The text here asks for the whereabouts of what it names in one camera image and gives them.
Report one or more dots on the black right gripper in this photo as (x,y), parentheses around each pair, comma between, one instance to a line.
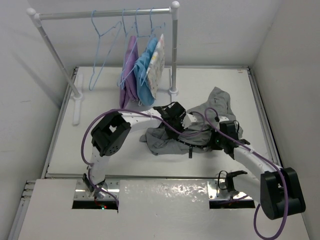
(211,144)

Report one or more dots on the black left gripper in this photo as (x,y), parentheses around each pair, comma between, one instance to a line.
(172,135)

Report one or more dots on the grey t shirt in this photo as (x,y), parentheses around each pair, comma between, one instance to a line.
(159,143)

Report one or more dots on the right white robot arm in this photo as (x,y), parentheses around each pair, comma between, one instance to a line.
(273,187)

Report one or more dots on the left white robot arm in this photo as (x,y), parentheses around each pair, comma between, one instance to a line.
(106,135)

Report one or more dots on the blue garment on hanger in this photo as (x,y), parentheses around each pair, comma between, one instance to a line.
(140,71)

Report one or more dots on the white patterned garment on hanger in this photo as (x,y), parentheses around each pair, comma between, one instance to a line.
(156,66)

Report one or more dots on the purple garment on hanger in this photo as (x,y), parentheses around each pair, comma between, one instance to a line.
(128,82)

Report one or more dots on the white foam front board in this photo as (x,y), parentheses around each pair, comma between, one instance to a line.
(148,210)

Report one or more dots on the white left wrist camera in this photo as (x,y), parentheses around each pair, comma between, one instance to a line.
(189,120)

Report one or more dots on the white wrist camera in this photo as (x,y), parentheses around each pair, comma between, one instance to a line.
(221,119)
(189,120)

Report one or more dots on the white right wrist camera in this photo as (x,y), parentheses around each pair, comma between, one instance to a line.
(221,119)

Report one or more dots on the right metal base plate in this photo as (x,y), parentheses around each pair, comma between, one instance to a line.
(216,194)

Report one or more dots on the metal base plate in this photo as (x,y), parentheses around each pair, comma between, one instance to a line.
(216,194)
(110,191)

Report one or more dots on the empty light blue wire hanger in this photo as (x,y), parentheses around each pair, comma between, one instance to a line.
(100,59)

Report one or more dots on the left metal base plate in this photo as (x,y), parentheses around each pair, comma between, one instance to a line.
(110,191)

